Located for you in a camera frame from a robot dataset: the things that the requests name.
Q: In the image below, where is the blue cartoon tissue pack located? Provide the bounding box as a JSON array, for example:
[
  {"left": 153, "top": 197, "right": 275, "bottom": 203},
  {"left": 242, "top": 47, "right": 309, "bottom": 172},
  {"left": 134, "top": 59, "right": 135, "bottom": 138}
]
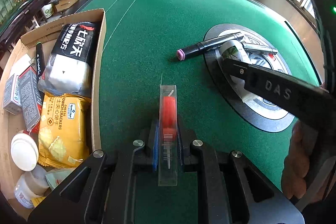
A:
[{"left": 45, "top": 168, "right": 75, "bottom": 190}]

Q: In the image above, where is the yellow round tin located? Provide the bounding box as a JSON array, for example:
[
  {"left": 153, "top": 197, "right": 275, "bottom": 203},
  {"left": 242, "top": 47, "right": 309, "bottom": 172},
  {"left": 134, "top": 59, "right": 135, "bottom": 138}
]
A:
[{"left": 31, "top": 196, "right": 46, "bottom": 208}]

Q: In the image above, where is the white medicine bottle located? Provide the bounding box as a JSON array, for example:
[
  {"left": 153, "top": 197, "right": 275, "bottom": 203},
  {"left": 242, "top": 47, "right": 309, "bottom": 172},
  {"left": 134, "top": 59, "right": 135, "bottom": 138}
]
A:
[{"left": 14, "top": 165, "right": 50, "bottom": 209}]

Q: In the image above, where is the clear box with red stamps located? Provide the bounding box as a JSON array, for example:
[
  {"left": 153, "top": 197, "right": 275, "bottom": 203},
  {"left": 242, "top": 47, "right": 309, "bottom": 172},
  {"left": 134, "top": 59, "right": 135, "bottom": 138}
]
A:
[{"left": 158, "top": 85, "right": 178, "bottom": 186}]

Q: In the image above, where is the yellow cheese cracker packet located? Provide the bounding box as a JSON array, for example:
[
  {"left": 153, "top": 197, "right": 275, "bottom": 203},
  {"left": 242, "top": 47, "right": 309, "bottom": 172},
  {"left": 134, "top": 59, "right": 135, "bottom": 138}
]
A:
[{"left": 38, "top": 93, "right": 91, "bottom": 168}]

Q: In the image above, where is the white bottle red label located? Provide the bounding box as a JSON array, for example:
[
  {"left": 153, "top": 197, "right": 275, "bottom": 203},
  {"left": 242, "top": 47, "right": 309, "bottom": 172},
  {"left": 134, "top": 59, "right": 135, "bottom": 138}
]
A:
[{"left": 10, "top": 131, "right": 39, "bottom": 172}]

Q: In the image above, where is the white bottle green label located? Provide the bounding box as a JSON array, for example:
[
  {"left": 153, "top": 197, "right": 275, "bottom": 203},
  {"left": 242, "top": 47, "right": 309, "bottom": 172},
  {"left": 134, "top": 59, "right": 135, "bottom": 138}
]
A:
[{"left": 219, "top": 40, "right": 257, "bottom": 103}]

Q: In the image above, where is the grey red 502 glue box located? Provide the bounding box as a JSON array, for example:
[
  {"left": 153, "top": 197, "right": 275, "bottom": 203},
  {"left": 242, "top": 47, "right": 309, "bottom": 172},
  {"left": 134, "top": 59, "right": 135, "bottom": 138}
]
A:
[{"left": 19, "top": 66, "right": 42, "bottom": 134}]

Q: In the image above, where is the black and white snack bag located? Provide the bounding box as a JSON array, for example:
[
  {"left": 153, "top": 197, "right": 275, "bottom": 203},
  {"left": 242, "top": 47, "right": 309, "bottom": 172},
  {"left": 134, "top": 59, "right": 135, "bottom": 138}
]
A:
[{"left": 38, "top": 22, "right": 100, "bottom": 98}]

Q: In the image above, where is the white power adapter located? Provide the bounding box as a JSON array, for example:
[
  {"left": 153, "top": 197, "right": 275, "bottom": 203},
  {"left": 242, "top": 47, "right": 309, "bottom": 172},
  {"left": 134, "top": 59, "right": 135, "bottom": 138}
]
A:
[{"left": 9, "top": 54, "right": 35, "bottom": 78}]

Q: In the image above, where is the black marker green cap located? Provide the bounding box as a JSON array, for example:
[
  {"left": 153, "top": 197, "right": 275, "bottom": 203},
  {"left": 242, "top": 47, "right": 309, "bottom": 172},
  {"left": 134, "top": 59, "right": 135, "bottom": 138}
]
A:
[{"left": 35, "top": 42, "right": 46, "bottom": 79}]

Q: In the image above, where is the right hand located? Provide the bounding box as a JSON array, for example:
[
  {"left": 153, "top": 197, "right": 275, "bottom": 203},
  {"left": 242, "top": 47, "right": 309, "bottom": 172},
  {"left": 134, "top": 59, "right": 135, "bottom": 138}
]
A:
[{"left": 281, "top": 121, "right": 309, "bottom": 199}]

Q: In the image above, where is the round mahjong table centre panel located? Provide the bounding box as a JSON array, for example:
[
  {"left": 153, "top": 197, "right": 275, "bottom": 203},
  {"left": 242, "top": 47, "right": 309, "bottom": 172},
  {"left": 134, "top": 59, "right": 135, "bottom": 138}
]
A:
[{"left": 204, "top": 24, "right": 294, "bottom": 132}]

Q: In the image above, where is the black pen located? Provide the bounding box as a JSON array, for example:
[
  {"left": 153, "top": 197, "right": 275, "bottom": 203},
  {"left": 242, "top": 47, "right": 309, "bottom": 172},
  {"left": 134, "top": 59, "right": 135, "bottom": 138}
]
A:
[{"left": 242, "top": 43, "right": 278, "bottom": 55}]

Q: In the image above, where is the shallow cardboard box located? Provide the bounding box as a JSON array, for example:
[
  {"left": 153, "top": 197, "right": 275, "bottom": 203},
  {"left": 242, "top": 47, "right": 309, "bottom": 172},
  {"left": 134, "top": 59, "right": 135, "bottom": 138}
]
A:
[{"left": 1, "top": 9, "right": 109, "bottom": 223}]

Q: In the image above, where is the black marker pink cap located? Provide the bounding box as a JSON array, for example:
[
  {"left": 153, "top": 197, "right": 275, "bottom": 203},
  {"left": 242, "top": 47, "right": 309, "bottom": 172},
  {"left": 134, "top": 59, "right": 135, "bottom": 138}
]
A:
[{"left": 176, "top": 32, "right": 244, "bottom": 61}]

